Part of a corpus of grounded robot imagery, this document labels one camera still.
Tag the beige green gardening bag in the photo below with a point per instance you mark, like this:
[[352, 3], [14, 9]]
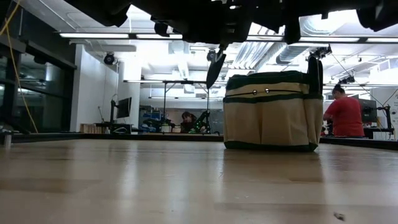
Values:
[[273, 121]]

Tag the long ceiling light strip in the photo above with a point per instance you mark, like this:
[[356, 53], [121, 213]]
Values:
[[93, 35]]

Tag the silver ceiling air duct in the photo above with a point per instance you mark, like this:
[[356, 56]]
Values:
[[289, 53]]

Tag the black hanging ceiling camera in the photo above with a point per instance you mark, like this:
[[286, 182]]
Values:
[[211, 55], [109, 58]]

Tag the green lit robot arm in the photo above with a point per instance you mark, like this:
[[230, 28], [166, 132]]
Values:
[[202, 121]]

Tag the person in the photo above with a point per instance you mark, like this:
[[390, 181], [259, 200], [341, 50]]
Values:
[[345, 116], [188, 119]]

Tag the row of books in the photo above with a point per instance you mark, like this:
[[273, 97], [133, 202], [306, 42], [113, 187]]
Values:
[[93, 128]]

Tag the black computer monitor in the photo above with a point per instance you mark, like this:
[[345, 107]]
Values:
[[124, 107], [370, 110]]

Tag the black hanging camera cluster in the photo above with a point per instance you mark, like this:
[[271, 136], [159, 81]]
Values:
[[320, 53]]

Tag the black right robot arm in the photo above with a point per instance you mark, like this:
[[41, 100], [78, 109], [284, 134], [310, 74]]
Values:
[[379, 15]]

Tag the small grey metal post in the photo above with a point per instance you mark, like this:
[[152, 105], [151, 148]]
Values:
[[7, 141]]

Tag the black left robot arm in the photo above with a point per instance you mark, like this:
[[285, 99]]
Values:
[[102, 12]]

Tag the black aluminium table frame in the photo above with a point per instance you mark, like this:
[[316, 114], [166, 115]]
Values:
[[93, 137]]

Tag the black workbench frame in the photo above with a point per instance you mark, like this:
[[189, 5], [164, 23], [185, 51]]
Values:
[[164, 99]]

